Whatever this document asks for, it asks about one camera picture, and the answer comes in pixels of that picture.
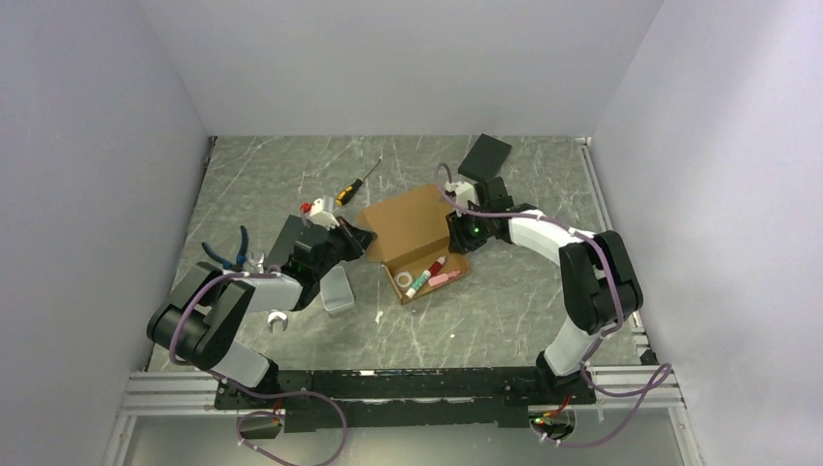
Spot brown cardboard box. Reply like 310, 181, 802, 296
356, 183, 470, 305

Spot black box near left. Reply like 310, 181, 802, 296
264, 216, 313, 270

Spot black box far right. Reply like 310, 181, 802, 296
458, 134, 512, 182

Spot aluminium frame rail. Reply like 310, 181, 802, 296
102, 372, 218, 465

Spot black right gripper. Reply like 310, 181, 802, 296
445, 204, 491, 255

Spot silver wrench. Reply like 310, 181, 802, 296
247, 252, 288, 333

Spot blue handled pliers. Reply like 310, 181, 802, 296
201, 224, 250, 275

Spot clear tape roll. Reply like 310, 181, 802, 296
394, 271, 414, 290

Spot pink tube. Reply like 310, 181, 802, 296
428, 270, 462, 288

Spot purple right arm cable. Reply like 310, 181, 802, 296
435, 163, 674, 449

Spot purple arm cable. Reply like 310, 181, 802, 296
168, 264, 348, 466
435, 163, 674, 449

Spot white plastic case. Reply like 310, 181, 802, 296
320, 265, 355, 316

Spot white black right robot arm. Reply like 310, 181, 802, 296
438, 178, 643, 403

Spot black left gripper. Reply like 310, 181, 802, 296
315, 216, 378, 280

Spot yellow black screwdriver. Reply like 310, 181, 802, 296
335, 155, 383, 207

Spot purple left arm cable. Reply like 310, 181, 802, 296
168, 264, 348, 466

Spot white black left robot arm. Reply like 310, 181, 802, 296
147, 218, 378, 408

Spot red white small bottle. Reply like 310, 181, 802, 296
427, 256, 446, 276

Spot black box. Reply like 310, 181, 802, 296
458, 134, 512, 182
264, 216, 313, 270

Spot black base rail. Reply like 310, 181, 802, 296
214, 366, 596, 433

